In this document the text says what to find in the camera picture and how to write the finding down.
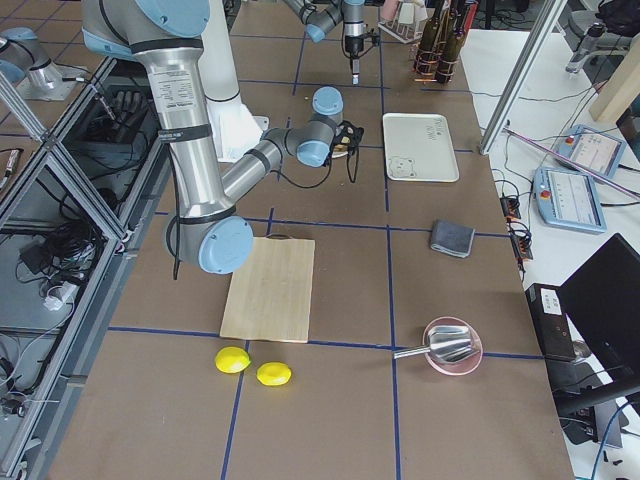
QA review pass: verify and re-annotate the yellow lemon left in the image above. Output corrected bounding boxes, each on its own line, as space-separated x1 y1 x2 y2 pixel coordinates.
214 346 251 374

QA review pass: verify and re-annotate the dark wine bottle lower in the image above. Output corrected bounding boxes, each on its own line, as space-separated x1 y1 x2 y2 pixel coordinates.
435 1 477 84

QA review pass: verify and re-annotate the metal scoop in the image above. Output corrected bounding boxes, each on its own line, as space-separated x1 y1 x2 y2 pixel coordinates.
393 325 478 364

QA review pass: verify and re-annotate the blue teach pendant far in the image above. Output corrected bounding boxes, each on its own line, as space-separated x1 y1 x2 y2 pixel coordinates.
553 124 625 179

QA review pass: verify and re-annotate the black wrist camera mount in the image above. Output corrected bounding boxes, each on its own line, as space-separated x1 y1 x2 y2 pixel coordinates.
333 120 365 151

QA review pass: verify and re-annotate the dark wine bottle upper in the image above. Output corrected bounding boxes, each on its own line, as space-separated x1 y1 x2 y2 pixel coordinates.
414 0 449 77

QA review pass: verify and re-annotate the black computer box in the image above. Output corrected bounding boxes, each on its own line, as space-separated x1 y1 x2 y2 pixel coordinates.
525 283 576 362

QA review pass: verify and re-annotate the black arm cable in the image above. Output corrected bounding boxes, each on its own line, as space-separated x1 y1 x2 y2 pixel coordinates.
172 119 365 281

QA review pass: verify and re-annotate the blue teach pendant near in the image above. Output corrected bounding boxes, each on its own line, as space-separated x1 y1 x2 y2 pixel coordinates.
533 167 607 234

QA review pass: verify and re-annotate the blue teach pendant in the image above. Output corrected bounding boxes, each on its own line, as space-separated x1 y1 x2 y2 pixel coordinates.
553 124 625 179
533 167 607 234

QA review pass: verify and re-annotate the yellow lemon right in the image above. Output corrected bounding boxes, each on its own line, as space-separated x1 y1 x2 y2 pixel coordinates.
256 362 292 387

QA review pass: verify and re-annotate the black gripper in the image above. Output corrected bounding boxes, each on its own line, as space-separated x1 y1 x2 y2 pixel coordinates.
343 33 376 84

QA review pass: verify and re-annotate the dark wine bottle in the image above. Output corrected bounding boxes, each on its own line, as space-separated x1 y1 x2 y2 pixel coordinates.
435 1 477 84
414 0 449 77

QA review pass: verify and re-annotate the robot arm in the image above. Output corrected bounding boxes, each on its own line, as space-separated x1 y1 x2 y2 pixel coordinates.
284 0 380 85
82 1 343 274

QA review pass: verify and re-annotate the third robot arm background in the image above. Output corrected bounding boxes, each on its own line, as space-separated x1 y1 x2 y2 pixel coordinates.
1 27 75 101

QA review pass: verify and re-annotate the grey folded cloth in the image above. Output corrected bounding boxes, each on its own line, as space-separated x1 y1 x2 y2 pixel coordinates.
430 219 476 258

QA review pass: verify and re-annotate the black laptop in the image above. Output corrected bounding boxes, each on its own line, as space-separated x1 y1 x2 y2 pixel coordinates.
556 233 639 416

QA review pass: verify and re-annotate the white metal frame rack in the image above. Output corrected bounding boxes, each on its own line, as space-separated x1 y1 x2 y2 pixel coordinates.
378 0 428 44

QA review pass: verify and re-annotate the copper wire bottle rack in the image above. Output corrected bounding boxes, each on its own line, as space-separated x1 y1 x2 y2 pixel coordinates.
413 41 459 84

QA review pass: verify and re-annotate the pink plate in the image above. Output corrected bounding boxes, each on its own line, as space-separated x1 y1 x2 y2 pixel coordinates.
422 316 484 376

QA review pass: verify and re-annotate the white bear tray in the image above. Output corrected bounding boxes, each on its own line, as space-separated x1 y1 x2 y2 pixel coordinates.
382 113 459 183

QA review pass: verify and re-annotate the yellow lemon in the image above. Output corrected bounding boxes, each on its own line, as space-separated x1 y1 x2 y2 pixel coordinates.
256 362 292 387
214 346 251 374

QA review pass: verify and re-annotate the wooden cutting board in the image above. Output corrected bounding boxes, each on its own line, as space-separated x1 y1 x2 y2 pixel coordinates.
220 238 315 343

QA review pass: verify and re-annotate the aluminium frame post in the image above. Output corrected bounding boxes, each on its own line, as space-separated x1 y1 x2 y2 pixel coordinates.
479 0 568 155

